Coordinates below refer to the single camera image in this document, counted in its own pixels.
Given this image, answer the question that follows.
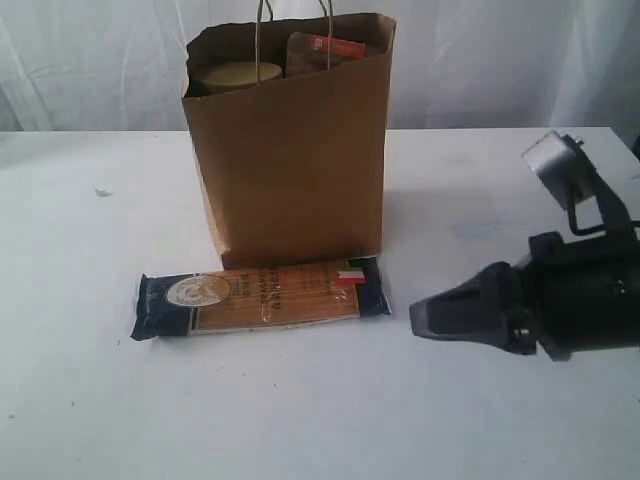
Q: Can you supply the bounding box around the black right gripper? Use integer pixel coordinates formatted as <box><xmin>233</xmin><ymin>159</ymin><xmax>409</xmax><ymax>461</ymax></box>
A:
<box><xmin>409</xmin><ymin>232</ymin><xmax>639</xmax><ymax>361</ymax></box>

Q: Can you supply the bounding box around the spaghetti packet blue orange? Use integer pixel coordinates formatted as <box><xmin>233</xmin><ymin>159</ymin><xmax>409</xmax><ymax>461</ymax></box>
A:
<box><xmin>131</xmin><ymin>257</ymin><xmax>390</xmax><ymax>341</ymax></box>

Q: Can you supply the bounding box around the brown paper pouch orange label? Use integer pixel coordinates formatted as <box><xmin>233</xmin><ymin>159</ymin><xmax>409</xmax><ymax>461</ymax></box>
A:
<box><xmin>285</xmin><ymin>32</ymin><xmax>367</xmax><ymax>77</ymax></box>

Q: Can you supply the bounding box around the clear jar gold lid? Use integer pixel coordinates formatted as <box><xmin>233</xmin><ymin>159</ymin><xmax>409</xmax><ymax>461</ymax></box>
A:
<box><xmin>192</xmin><ymin>61</ymin><xmax>283</xmax><ymax>95</ymax></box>

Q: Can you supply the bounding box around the brown paper bag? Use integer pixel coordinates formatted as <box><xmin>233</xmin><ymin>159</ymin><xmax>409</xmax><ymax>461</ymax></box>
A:
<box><xmin>182</xmin><ymin>13</ymin><xmax>396</xmax><ymax>269</ymax></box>

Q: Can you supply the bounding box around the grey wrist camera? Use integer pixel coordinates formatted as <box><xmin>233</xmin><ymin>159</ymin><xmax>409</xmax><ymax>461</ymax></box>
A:
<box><xmin>522</xmin><ymin>130</ymin><xmax>594</xmax><ymax>210</ymax></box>

